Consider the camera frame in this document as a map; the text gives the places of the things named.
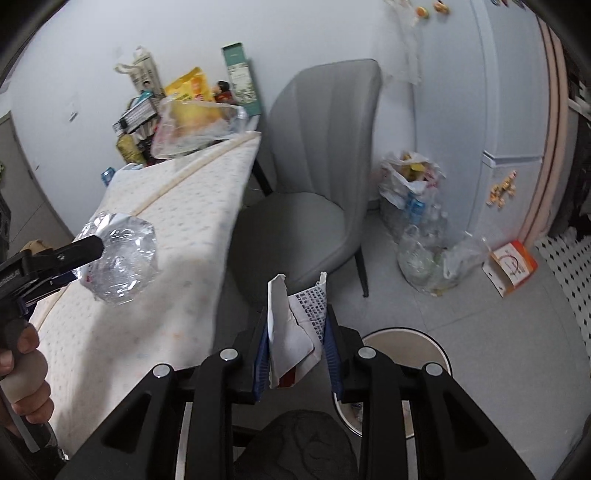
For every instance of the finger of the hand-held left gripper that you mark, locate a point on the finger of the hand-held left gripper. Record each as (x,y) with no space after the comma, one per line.
(78,251)
(51,286)

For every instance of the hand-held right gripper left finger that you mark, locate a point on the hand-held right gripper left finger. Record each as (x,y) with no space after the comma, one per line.
(261,355)

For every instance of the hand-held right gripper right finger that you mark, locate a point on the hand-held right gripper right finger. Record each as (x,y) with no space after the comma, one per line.
(332,350)

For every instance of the torn white printed paper box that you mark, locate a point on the torn white printed paper box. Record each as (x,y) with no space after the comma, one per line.
(291,341)

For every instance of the silver plastic wrapper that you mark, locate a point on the silver plastic wrapper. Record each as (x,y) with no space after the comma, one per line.
(124,258)

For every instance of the beige trash bin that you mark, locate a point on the beige trash bin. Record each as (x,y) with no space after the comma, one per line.
(401,339)

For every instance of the person's left hand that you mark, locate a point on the person's left hand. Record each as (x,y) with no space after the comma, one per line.
(34,406)

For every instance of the blue drink can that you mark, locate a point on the blue drink can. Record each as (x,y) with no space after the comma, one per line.
(109,177)

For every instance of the grey door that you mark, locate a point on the grey door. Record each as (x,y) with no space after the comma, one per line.
(32,184)

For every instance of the person's dark trouser leg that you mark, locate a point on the person's dark trouser leg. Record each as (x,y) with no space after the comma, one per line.
(295,443)

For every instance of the gold patterned packet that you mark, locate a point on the gold patterned packet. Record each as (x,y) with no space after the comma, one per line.
(129,150)

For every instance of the floral tablecloth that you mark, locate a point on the floral tablecloth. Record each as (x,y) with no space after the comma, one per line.
(184,207)

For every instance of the black patterned box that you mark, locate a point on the black patterned box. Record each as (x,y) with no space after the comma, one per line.
(147,154)

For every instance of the clear plastic bag with bread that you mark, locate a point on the clear plastic bag with bread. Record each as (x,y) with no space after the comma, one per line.
(198,127)

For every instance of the plastic bag of bottles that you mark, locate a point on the plastic bag of bottles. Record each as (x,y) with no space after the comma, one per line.
(411,194)

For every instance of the white printed tote bag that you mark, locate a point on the white printed tote bag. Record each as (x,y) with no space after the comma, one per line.
(145,69)

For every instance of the orange cardboard box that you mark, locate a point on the orange cardboard box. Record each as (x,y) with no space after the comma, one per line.
(512,267)

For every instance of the yellow snack bag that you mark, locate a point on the yellow snack bag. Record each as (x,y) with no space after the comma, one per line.
(191,87)

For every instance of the grey chair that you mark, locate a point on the grey chair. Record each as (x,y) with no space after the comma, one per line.
(323,138)

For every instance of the red and black figurine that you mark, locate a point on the red and black figurine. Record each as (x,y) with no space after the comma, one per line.
(224,92)

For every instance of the cluster of small fridge magnets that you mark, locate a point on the cluster of small fridge magnets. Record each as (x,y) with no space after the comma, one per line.
(502,189)

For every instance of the tall green box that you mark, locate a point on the tall green box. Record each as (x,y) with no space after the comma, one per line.
(240,78)

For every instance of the white dotted mat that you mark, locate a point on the white dotted mat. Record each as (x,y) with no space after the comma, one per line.
(568,277)

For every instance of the hanging clear plastic bag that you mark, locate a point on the hanging clear plastic bag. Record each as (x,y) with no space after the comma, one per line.
(406,41)

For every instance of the yellow fridge magnet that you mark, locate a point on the yellow fridge magnet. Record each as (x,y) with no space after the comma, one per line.
(422,12)
(440,7)

